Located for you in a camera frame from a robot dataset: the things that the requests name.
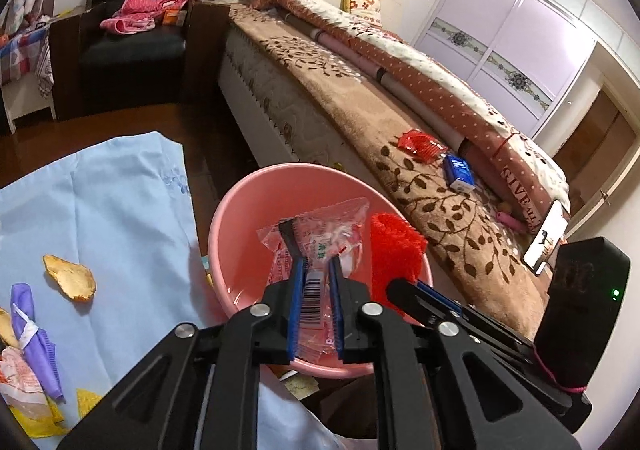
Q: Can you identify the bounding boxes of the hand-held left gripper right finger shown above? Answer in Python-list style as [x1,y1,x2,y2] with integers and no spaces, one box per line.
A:
[327,255,583,450]

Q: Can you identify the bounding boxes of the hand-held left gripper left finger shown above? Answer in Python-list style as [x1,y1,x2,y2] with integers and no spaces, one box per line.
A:
[57,220,308,450]

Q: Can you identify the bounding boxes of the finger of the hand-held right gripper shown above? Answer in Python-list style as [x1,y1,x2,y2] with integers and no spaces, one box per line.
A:
[386,279,468,331]

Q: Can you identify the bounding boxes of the red scrubbing sponge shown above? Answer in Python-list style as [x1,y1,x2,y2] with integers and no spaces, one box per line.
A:
[369,213,428,313]

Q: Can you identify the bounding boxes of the clear plastic wrapper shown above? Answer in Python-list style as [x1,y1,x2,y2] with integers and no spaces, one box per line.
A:
[256,197,371,361]

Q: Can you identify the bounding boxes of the pink plastic basin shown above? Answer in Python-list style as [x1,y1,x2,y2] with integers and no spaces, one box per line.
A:
[207,163,435,378]

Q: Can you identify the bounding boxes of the large orange peel piece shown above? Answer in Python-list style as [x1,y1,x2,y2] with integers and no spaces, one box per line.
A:
[42,254,97,303]

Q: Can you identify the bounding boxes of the smartphone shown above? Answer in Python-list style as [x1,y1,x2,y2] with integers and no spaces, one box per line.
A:
[522,200,571,276]

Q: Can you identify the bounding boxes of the yellowish paper scrap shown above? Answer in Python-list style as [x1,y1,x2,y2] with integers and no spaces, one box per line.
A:
[282,372,321,401]

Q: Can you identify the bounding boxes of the small pink item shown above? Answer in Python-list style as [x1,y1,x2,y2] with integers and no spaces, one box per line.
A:
[497,210,528,233]

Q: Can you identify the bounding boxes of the blue and white box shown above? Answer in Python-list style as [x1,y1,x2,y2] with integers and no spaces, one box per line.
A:
[442,153,476,192]

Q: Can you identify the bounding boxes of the red wrapper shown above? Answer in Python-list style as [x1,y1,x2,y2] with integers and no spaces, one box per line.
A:
[397,129,448,163]

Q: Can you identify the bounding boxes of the brown leaf-print blanket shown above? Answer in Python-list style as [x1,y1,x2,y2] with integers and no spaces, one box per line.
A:
[227,4,551,336]

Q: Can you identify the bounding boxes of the brown wooden door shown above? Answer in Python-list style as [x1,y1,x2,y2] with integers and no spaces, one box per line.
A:
[552,80,640,231]

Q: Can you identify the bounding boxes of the light blue cloth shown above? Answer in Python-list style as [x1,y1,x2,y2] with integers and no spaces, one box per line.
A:
[0,130,346,450]

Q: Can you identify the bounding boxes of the white bed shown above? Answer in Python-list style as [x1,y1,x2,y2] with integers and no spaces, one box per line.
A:
[217,0,571,336]

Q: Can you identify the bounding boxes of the purple wrapper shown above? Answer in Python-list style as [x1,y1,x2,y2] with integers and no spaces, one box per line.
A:
[10,283,66,401]

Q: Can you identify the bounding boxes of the lilac sliding wardrobe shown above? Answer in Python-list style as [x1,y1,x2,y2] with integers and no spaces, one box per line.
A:
[412,0,626,141]

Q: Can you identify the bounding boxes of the orange and white wrapper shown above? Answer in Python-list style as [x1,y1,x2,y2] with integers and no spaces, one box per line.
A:
[0,345,63,426]

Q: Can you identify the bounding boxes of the yellow floral pillow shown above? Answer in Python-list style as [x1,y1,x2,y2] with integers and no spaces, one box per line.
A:
[341,0,385,26]

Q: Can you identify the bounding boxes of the black leather armchair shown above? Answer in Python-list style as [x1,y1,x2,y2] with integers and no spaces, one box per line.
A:
[47,0,231,121]

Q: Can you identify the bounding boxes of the pink clothes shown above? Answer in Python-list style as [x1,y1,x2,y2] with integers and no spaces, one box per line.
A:
[99,0,190,35]

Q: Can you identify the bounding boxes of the white side table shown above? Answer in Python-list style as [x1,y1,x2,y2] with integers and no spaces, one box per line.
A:
[0,75,56,133]

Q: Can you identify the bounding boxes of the checkered tablecloth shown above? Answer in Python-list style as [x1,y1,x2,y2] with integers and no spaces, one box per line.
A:
[0,20,53,98]

